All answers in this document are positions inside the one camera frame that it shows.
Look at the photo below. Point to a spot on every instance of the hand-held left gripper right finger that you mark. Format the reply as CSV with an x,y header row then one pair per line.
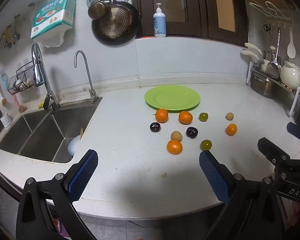
x,y
213,177

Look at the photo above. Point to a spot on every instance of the metal spatula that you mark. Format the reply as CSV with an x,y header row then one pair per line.
x,y
273,66

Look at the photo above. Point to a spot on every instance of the orange with stem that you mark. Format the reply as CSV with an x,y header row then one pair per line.
x,y
161,115

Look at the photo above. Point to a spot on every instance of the wooden chopsticks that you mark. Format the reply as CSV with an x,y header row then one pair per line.
x,y
81,133

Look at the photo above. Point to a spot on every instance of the dark plum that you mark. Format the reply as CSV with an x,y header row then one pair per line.
x,y
192,132
155,127

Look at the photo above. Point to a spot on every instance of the brown perforated strainer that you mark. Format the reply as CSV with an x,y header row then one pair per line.
x,y
116,22

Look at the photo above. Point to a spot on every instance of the dark wooden window frame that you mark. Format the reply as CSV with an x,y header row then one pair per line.
x,y
202,10

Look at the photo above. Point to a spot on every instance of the white rice paddle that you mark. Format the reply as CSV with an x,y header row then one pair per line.
x,y
291,47

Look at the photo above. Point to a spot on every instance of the green fruit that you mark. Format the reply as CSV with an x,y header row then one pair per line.
x,y
203,116
206,145

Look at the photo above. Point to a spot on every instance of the stainless steel pot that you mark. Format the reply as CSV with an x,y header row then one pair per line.
x,y
262,86

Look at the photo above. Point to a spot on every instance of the yellow bicycle wall hook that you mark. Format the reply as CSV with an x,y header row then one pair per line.
x,y
7,33

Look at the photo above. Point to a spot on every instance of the white bowl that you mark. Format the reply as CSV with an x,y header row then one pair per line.
x,y
73,146

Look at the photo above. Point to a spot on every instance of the small orange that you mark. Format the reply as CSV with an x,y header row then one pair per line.
x,y
174,147
231,129

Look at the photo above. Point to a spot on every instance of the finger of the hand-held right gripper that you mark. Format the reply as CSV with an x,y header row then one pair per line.
x,y
298,131
271,150

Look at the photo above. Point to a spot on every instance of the small white cup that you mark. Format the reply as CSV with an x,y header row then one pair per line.
x,y
5,120

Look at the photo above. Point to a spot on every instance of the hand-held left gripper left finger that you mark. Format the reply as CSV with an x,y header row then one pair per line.
x,y
82,175

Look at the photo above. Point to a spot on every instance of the paper towel pack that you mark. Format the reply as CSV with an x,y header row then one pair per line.
x,y
52,15

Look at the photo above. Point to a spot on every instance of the steel utensil holder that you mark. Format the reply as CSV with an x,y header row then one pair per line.
x,y
268,55

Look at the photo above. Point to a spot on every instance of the slim gooseneck faucet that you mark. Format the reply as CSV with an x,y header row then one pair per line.
x,y
86,72

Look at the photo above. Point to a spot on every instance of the black frying pan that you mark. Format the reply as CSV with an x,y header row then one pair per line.
x,y
136,22

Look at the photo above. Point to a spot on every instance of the black scissors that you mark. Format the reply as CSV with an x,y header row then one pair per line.
x,y
267,28

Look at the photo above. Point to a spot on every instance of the metal dish rack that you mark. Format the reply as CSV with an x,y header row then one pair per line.
x,y
296,102

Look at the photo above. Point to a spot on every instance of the white ceramic pitcher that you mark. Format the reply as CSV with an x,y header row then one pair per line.
x,y
290,76

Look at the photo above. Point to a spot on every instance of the white soap pump bottle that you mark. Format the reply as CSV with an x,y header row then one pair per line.
x,y
160,22

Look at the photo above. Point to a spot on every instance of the copper ladle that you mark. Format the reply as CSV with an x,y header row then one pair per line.
x,y
98,10

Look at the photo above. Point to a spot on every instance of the stainless steel sink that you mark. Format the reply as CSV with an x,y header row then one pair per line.
x,y
45,135

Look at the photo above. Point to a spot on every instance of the green plate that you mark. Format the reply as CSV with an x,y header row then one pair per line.
x,y
172,97

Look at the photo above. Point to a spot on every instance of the chrome pull-down faucet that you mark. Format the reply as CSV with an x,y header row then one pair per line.
x,y
38,67

